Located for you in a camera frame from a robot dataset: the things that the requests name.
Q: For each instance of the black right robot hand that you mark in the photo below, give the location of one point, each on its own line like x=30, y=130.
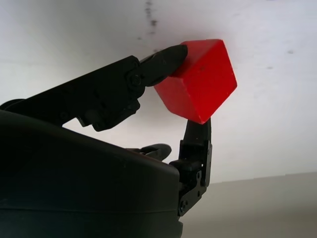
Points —
x=74, y=186

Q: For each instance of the red cube block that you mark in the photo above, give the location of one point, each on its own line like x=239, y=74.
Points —
x=205, y=84

